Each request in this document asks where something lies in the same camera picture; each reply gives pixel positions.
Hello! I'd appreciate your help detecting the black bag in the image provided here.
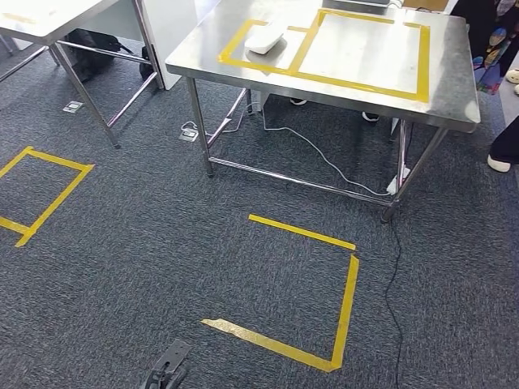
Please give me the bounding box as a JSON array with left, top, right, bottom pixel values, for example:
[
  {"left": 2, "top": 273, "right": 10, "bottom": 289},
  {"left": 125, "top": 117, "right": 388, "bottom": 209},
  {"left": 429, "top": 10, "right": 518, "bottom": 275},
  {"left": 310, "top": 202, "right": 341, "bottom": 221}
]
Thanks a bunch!
[{"left": 64, "top": 29, "right": 122, "bottom": 83}]

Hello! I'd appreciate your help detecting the white desk metal frame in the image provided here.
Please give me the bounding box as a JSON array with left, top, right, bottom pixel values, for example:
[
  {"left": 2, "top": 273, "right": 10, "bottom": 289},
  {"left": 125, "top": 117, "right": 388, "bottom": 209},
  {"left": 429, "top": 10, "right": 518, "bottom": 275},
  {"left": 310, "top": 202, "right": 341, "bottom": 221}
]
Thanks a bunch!
[{"left": 0, "top": 0, "right": 221, "bottom": 150}]

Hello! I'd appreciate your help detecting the yellow floor tape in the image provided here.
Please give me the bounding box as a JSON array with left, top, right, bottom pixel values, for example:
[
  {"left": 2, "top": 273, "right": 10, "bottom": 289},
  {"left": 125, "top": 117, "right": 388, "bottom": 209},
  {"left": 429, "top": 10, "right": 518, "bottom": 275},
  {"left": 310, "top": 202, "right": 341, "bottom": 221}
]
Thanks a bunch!
[
  {"left": 202, "top": 213, "right": 360, "bottom": 373},
  {"left": 0, "top": 146, "right": 95, "bottom": 248}
]

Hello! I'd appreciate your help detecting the white power strip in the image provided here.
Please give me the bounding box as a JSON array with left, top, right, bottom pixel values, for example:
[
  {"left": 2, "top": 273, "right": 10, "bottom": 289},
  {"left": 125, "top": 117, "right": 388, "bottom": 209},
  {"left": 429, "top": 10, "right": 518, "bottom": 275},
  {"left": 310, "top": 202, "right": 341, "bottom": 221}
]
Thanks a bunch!
[{"left": 386, "top": 166, "right": 411, "bottom": 195}]

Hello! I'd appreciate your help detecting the white power cable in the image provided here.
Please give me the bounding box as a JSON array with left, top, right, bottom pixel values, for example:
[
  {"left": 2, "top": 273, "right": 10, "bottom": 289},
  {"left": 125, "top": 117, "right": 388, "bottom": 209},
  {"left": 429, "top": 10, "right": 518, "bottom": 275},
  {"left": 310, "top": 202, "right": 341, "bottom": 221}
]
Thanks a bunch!
[{"left": 180, "top": 100, "right": 392, "bottom": 198}]

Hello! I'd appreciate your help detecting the stainless steel workbench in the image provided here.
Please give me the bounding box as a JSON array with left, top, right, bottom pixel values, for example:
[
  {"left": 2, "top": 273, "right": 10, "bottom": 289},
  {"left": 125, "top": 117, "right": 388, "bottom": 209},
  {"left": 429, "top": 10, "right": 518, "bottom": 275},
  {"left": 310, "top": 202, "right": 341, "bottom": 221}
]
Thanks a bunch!
[{"left": 165, "top": 0, "right": 481, "bottom": 224}]

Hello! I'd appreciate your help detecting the white curved plastic part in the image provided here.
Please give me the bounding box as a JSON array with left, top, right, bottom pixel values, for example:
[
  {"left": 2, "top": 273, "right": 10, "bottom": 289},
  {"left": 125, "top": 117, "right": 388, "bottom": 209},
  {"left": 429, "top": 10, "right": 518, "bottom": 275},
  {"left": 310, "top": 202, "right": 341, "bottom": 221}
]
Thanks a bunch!
[{"left": 244, "top": 21, "right": 288, "bottom": 56}]

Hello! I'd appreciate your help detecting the black floor cable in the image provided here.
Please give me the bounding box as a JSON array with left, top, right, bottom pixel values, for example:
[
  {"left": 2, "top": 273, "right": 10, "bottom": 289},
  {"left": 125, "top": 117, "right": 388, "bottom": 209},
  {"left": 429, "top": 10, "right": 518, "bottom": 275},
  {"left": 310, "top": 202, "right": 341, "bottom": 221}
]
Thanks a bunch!
[{"left": 384, "top": 217, "right": 405, "bottom": 389}]

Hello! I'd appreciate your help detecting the yellow workbench tape frame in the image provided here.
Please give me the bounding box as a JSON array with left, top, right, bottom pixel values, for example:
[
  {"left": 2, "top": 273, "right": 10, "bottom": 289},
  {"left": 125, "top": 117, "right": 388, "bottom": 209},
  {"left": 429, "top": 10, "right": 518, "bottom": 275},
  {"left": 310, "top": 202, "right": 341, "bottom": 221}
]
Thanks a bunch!
[{"left": 218, "top": 7, "right": 431, "bottom": 104}]

